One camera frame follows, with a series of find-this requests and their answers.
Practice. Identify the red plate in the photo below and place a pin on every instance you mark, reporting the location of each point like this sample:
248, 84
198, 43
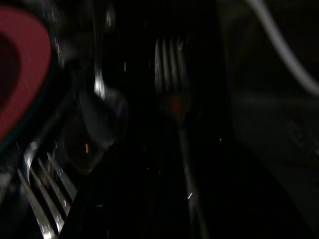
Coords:
30, 74

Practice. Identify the silver fork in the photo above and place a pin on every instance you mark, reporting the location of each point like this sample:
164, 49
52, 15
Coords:
49, 194
169, 64

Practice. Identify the silver spoon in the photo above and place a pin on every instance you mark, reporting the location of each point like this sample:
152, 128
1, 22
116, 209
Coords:
112, 112
82, 149

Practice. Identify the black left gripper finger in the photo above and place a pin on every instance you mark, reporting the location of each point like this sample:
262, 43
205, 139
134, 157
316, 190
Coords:
112, 199

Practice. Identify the stainless steel sink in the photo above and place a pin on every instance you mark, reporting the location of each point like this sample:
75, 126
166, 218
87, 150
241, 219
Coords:
274, 124

